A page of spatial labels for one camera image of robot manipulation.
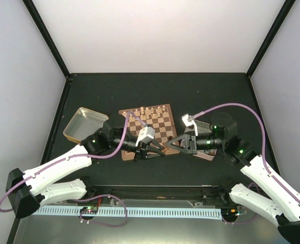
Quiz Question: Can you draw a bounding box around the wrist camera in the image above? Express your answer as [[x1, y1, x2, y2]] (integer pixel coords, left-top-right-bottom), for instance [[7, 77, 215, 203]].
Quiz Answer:
[[136, 126, 155, 146], [181, 114, 198, 136]]

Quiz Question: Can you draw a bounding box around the gold metal tin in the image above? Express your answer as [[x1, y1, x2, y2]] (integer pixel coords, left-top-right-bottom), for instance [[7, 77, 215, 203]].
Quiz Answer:
[[63, 107, 109, 144]]

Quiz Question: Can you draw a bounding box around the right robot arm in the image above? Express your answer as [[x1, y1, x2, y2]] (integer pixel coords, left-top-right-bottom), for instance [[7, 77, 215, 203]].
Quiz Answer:
[[166, 113, 300, 243]]

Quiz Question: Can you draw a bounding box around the black frame post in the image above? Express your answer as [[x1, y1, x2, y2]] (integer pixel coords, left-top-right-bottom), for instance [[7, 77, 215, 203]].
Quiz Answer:
[[246, 0, 296, 78], [22, 0, 70, 78]]

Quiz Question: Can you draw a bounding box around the small circuit board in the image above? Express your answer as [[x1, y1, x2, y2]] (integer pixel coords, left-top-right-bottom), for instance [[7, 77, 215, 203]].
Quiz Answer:
[[80, 206, 98, 215]]

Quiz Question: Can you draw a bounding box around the black frame post right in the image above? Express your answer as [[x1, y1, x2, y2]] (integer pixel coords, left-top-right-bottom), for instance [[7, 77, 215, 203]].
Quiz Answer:
[[246, 0, 296, 78]]

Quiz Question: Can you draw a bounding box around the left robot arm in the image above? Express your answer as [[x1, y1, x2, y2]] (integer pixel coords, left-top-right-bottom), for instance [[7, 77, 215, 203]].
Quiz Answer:
[[5, 112, 165, 219]]

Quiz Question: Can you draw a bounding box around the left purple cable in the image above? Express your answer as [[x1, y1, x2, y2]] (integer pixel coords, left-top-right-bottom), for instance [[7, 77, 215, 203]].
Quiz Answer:
[[0, 110, 150, 213]]

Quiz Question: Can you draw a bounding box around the white queen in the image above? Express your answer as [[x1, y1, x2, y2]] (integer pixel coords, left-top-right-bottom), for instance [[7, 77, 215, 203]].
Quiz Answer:
[[140, 107, 145, 115]]

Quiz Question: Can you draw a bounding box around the pink metal tin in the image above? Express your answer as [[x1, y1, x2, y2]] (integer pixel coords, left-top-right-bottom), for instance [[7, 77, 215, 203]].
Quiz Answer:
[[180, 119, 218, 162]]

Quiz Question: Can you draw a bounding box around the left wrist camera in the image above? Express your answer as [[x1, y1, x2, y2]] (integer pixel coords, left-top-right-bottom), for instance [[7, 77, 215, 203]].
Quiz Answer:
[[136, 126, 155, 146]]

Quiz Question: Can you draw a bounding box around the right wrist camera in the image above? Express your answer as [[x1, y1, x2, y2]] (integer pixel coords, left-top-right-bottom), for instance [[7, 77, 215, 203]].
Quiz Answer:
[[181, 114, 198, 136]]

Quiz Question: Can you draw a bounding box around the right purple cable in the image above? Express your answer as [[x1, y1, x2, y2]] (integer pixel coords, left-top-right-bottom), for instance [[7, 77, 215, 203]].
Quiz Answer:
[[192, 102, 300, 211]]

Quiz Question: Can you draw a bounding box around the wooden chess board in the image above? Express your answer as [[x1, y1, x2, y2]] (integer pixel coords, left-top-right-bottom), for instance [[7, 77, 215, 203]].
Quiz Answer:
[[118, 104, 177, 161]]

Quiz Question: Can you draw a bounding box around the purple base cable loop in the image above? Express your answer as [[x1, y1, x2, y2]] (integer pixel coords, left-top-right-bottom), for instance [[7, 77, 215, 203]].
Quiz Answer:
[[78, 194, 128, 226]]

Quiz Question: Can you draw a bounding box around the black frame post left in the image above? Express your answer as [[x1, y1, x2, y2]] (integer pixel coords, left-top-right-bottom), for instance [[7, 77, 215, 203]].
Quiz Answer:
[[22, 0, 70, 78]]

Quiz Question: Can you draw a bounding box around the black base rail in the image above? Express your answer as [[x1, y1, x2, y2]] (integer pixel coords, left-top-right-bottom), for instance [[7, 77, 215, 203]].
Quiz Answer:
[[81, 186, 235, 206]]

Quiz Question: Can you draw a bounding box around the blue cable duct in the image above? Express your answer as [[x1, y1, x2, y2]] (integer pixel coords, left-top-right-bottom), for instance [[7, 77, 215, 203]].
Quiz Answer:
[[34, 205, 222, 220]]

